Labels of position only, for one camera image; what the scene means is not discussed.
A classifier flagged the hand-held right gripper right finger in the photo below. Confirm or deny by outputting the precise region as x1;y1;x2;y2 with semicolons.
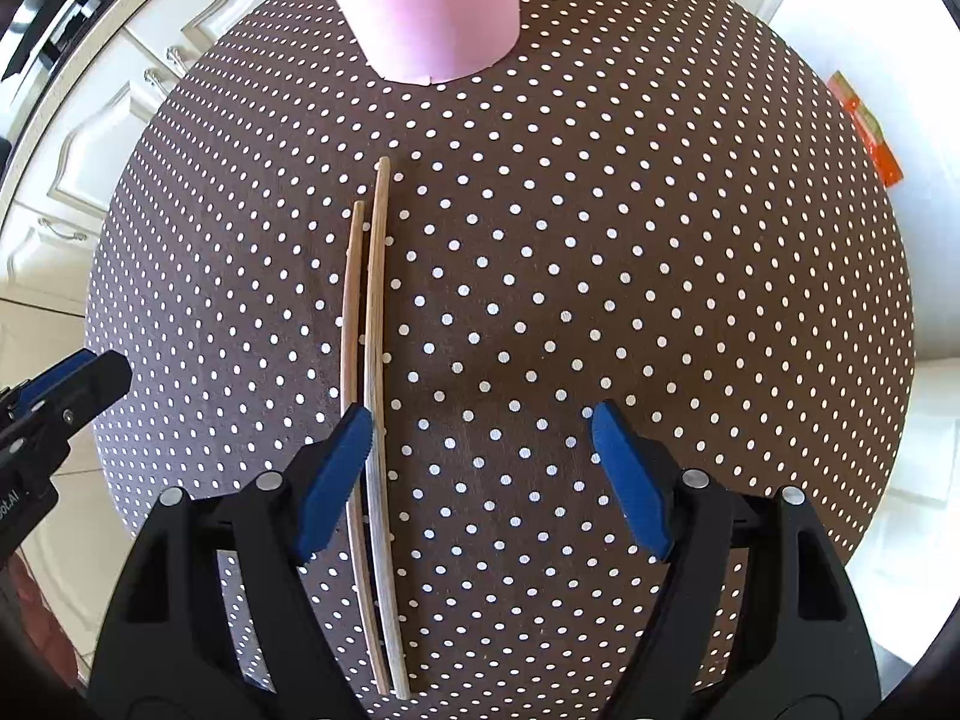
591;400;880;720

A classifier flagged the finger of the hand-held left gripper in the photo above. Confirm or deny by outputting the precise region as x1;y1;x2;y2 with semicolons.
0;349;98;421
0;351;132;466

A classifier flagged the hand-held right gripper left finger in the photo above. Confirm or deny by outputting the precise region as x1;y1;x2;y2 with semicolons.
88;403;376;720

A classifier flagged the wooden chopstick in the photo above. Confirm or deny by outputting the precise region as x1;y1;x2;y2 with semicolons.
340;200;392;695
363;157;412;698

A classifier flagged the pink cup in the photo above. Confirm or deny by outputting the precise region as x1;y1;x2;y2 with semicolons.
304;0;521;83

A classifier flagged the brown polka dot tablecloth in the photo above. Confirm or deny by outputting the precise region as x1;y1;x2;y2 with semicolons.
84;0;917;720

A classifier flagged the cream kitchen base cabinet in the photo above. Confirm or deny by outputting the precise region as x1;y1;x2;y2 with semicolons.
0;0;316;316

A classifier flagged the white panelled door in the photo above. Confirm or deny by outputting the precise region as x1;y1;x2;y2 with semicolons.
847;356;960;586

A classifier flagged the black glass gas hob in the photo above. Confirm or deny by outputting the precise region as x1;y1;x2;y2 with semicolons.
0;0;151;83

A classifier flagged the orange rice bag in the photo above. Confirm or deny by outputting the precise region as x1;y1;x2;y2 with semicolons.
829;71;905;188

